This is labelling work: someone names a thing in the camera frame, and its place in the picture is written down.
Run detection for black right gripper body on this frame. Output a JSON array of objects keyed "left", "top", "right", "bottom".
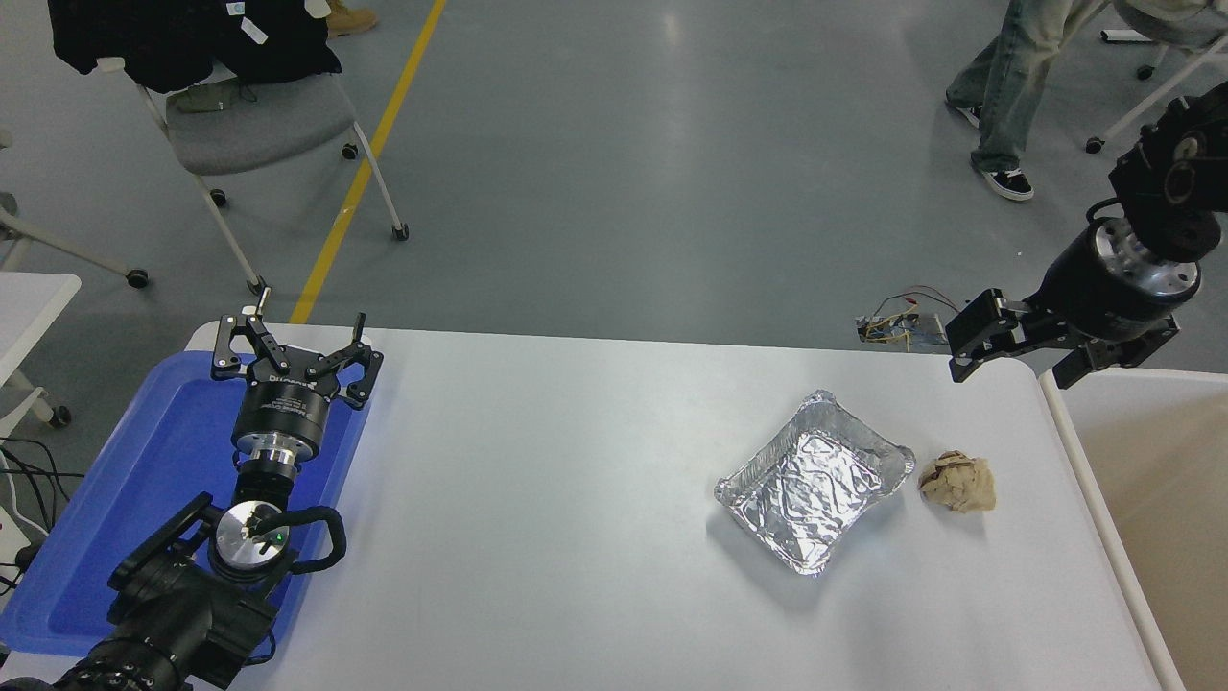
[{"left": 1027, "top": 226, "right": 1195, "bottom": 344}]

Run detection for white power strip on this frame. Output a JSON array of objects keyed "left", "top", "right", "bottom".
[{"left": 0, "top": 504, "right": 44, "bottom": 586}]

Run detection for black jacket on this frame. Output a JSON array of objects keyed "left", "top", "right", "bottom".
[{"left": 48, "top": 0, "right": 343, "bottom": 95}]

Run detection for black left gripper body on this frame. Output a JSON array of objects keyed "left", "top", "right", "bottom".
[{"left": 233, "top": 357, "right": 339, "bottom": 454}]

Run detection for white side table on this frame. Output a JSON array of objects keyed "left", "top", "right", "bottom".
[{"left": 0, "top": 273, "right": 83, "bottom": 428}]

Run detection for white chair base with casters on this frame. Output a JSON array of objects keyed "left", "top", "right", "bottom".
[{"left": 0, "top": 130, "right": 150, "bottom": 289}]

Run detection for blue plastic tray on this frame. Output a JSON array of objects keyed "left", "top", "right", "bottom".
[{"left": 0, "top": 350, "right": 373, "bottom": 658}]

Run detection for large pale bin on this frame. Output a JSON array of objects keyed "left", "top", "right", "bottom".
[{"left": 1039, "top": 368, "right": 1228, "bottom": 691}]

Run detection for olive green pouch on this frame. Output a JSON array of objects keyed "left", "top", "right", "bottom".
[{"left": 176, "top": 82, "right": 255, "bottom": 114}]

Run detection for person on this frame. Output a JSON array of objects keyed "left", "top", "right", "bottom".
[
  {"left": 324, "top": 0, "right": 380, "bottom": 37},
  {"left": 945, "top": 0, "right": 1114, "bottom": 203}
]

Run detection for grey seat wheeled chair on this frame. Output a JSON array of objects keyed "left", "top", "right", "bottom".
[{"left": 96, "top": 56, "right": 411, "bottom": 297}]

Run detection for crumpled tan paper ball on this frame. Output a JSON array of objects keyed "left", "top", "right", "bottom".
[{"left": 917, "top": 450, "right": 997, "bottom": 514}]

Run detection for circuit board with wires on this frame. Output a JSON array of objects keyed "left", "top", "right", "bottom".
[{"left": 856, "top": 286, "right": 960, "bottom": 348}]

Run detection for black cables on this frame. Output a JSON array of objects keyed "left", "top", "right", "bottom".
[{"left": 0, "top": 437, "right": 83, "bottom": 538}]

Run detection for silver foil tray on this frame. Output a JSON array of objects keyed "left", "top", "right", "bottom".
[{"left": 713, "top": 389, "right": 917, "bottom": 577}]

